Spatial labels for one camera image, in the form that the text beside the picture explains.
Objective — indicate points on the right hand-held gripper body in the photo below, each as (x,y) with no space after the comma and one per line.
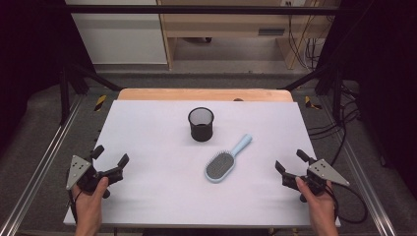
(323,172)

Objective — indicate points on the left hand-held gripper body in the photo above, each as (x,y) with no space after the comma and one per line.
(78,170)

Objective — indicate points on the light blue hairbrush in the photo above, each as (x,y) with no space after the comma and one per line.
(223,162)

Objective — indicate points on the black mesh pen holder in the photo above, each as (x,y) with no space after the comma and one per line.
(200,126)

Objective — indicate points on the person's right hand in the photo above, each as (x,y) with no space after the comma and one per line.
(316,205)

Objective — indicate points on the person's left hand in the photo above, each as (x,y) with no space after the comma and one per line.
(89,203)

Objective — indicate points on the white table board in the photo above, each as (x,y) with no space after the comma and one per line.
(164,196)

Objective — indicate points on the black curtain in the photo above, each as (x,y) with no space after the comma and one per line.
(387,82)
(29,65)

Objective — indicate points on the white cabinet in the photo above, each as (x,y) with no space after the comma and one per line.
(121,36)

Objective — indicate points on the light wooden desk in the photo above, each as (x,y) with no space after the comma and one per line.
(229,23)

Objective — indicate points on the aluminium floor rail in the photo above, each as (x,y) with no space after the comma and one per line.
(367,190)
(39,170)

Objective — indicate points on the black frame stand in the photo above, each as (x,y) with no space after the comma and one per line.
(65,95)
(337,95)

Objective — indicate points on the black horizontal frame bar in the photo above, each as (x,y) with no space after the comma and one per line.
(196,10)

